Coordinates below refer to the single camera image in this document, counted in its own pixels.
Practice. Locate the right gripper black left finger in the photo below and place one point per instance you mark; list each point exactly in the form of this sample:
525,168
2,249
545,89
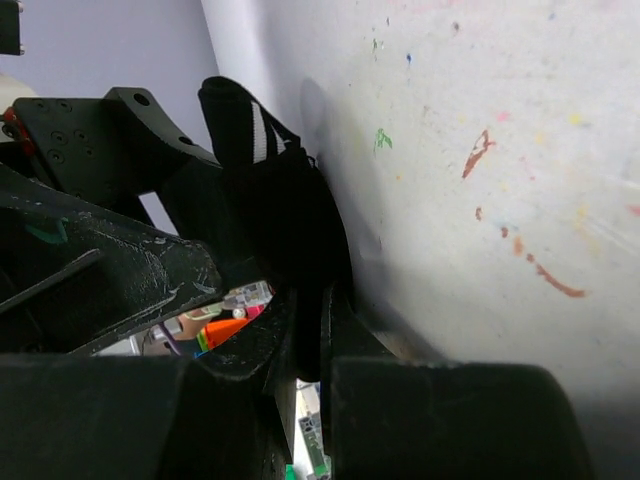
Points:
225,415

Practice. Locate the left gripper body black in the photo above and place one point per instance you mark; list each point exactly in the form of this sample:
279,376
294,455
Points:
76,146

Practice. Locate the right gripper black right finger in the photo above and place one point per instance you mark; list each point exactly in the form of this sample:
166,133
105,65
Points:
388,418

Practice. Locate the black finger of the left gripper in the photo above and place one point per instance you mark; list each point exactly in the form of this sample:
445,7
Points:
77,278
185,176

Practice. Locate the orange box in background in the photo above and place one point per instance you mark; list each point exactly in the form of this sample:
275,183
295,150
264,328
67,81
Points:
217,332

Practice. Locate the black ankle sock white cuff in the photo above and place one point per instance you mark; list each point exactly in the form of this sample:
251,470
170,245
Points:
284,206

